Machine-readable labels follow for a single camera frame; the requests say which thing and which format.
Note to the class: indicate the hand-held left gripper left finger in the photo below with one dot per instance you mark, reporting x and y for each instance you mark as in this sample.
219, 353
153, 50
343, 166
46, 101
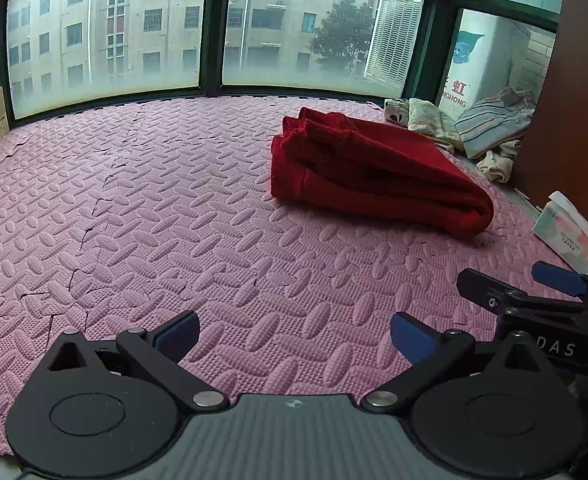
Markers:
179, 334

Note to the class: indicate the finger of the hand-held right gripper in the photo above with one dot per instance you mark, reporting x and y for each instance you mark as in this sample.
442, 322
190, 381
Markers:
478, 285
558, 277

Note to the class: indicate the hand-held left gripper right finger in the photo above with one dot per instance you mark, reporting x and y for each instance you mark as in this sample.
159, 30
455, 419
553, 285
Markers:
412, 336

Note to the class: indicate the white tissue pack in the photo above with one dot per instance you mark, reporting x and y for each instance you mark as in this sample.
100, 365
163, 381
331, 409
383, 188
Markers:
568, 240

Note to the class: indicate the pink foam floor mat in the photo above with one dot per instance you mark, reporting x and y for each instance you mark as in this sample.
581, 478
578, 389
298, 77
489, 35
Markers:
174, 210

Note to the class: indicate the striped cloth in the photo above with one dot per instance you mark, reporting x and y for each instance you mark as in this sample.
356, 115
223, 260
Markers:
493, 125

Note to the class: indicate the floral cloth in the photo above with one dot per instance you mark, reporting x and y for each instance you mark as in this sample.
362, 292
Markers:
433, 122

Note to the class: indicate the brown wooden cabinet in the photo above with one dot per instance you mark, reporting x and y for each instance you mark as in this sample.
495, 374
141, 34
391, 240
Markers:
583, 110

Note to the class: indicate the white dotted cloth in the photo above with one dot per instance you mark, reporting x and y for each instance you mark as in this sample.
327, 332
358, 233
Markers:
396, 110

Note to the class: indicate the white printed box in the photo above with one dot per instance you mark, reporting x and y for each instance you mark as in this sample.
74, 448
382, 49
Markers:
466, 47

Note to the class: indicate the white louvred air conditioner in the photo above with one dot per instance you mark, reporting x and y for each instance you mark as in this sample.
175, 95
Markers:
391, 35

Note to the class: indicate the green tree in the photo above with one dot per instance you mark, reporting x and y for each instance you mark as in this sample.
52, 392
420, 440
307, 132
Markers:
344, 35

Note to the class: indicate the green framed window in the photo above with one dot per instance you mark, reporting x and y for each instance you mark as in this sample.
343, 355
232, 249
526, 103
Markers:
215, 25

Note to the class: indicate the apartment building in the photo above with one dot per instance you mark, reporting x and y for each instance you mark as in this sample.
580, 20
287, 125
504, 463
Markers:
124, 10

